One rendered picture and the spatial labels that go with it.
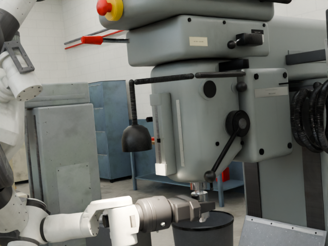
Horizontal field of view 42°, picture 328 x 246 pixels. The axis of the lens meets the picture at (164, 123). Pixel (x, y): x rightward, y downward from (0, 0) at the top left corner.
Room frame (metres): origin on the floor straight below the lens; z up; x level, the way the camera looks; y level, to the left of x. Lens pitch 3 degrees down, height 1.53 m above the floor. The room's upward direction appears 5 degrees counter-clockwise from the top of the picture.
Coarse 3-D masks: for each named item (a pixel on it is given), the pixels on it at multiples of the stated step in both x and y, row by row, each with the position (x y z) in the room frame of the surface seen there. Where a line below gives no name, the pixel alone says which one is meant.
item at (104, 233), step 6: (102, 228) 1.43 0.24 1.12; (108, 228) 1.41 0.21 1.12; (102, 234) 1.43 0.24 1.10; (108, 234) 1.41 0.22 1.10; (138, 234) 1.40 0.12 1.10; (144, 234) 1.42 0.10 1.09; (150, 234) 1.44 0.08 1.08; (90, 240) 1.49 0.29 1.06; (96, 240) 1.46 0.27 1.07; (102, 240) 1.44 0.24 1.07; (108, 240) 1.41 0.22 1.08; (138, 240) 1.40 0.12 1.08; (144, 240) 1.42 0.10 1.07; (150, 240) 1.44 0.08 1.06
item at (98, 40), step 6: (84, 36) 1.08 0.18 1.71; (90, 36) 1.09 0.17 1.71; (96, 36) 1.10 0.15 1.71; (84, 42) 1.08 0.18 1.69; (90, 42) 1.09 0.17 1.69; (96, 42) 1.10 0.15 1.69; (108, 42) 1.13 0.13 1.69; (114, 42) 1.14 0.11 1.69; (120, 42) 1.16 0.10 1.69; (126, 42) 1.17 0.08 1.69
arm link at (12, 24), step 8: (0, 8) 1.20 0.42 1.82; (0, 16) 1.19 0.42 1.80; (8, 16) 1.20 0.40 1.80; (0, 24) 1.18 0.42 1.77; (8, 24) 1.20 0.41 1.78; (16, 24) 1.22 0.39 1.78; (0, 32) 1.16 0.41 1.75; (8, 32) 1.20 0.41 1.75; (16, 32) 1.24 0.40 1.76; (0, 40) 1.16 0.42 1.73; (8, 40) 1.21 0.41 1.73; (0, 48) 1.18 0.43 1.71
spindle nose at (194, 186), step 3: (192, 183) 1.16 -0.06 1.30; (195, 183) 1.15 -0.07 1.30; (198, 183) 1.15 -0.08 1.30; (201, 183) 1.15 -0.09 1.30; (204, 183) 1.16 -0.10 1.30; (192, 186) 1.16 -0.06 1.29; (195, 186) 1.15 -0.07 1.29; (198, 186) 1.15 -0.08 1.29; (201, 186) 1.15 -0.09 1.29; (204, 186) 1.16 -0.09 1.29; (192, 189) 1.16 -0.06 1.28; (195, 189) 1.15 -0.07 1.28; (198, 189) 1.15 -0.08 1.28; (201, 189) 1.15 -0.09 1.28; (204, 189) 1.16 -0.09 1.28
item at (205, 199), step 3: (195, 198) 1.16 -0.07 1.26; (198, 198) 1.15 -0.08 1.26; (201, 198) 1.15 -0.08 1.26; (204, 198) 1.15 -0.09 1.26; (207, 198) 1.16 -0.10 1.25; (198, 201) 1.15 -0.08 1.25; (201, 201) 1.15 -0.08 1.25; (204, 201) 1.15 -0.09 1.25; (207, 201) 1.16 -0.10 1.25; (204, 213) 1.15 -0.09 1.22; (207, 213) 1.16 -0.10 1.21; (204, 216) 1.15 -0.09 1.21; (207, 216) 1.16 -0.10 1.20
